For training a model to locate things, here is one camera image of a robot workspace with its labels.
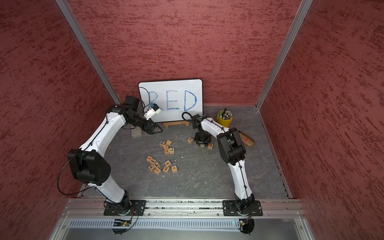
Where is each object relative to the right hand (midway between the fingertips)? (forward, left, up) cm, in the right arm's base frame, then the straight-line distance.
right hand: (202, 146), depth 97 cm
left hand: (0, +26, +20) cm, 33 cm away
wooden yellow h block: (+3, +22, +2) cm, 23 cm away
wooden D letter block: (-1, -5, +2) cm, 6 cm away
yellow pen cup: (+15, -16, +11) cm, 24 cm away
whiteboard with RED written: (+26, +18, +20) cm, 37 cm away
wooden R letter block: (+4, +8, +2) cm, 9 cm away
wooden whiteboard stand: (+17, +17, +5) cm, 25 cm away
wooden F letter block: (-12, +21, +3) cm, 24 cm away
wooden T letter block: (-9, +33, +2) cm, 34 cm away
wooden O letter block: (-4, +23, +3) cm, 23 cm away
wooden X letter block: (-16, +17, +2) cm, 23 cm away
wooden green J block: (-4, +20, +3) cm, 20 cm away
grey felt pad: (+10, +46, +3) cm, 47 cm away
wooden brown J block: (-1, +24, +2) cm, 24 cm away
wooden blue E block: (+2, +27, +3) cm, 27 cm away
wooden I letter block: (-17, +27, +2) cm, 32 cm away
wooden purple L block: (-13, +28, +3) cm, 31 cm away
